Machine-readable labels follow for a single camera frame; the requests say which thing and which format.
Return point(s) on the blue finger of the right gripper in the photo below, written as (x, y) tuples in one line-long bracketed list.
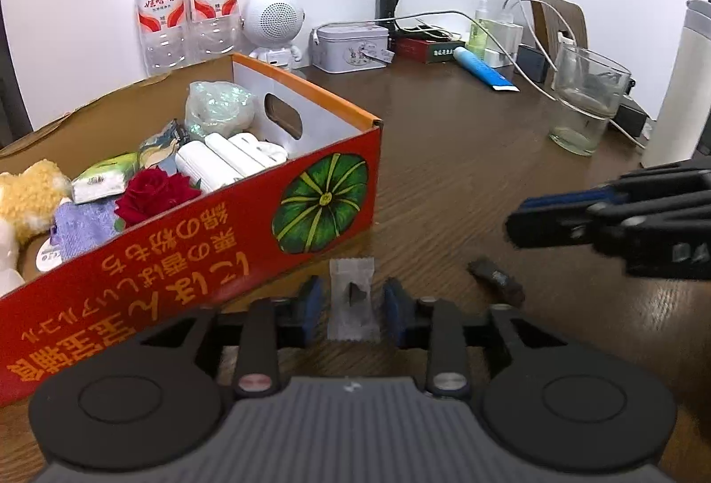
[(550, 227), (587, 198)]

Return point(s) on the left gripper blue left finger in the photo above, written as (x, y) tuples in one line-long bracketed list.
[(271, 325)]

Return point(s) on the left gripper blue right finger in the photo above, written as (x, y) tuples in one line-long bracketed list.
[(435, 326)]

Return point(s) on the clear plastic wrapper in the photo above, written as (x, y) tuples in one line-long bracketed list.
[(352, 316)]

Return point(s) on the white folding plastic device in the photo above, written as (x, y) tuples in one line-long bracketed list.
[(218, 162)]

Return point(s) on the red rose flower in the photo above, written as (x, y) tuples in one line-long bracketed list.
[(149, 193)]

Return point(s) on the purple fabric pouch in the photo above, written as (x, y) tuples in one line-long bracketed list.
[(80, 228)]

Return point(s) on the green tissue packet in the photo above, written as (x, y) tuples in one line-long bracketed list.
[(107, 178)]

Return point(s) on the iridescent plastic bag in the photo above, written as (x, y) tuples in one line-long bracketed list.
[(218, 107)]

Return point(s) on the white and yellow plush toy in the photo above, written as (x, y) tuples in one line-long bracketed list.
[(28, 203)]

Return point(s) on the small black clip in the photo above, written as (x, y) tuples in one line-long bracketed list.
[(502, 287)]

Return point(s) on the white thermos bottle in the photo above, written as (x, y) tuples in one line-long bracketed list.
[(686, 106)]

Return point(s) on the clear glass cup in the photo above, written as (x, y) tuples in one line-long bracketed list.
[(588, 88)]

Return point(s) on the red cardboard box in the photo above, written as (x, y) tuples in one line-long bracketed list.
[(209, 250)]

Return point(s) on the white power adapter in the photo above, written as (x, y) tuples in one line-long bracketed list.
[(503, 39)]

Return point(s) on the brown paper bag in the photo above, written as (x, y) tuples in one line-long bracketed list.
[(557, 19)]

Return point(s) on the blue white tube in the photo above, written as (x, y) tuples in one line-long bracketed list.
[(483, 72)]

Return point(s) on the small green spray bottle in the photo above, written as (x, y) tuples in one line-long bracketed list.
[(478, 38)]

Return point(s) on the red and green box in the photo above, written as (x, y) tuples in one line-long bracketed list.
[(426, 51)]

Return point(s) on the white tin box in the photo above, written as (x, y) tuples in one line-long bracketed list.
[(343, 48)]

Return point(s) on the white robot speaker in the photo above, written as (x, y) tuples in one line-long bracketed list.
[(271, 26)]

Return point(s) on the left water bottle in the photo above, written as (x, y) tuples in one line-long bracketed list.
[(162, 34)]

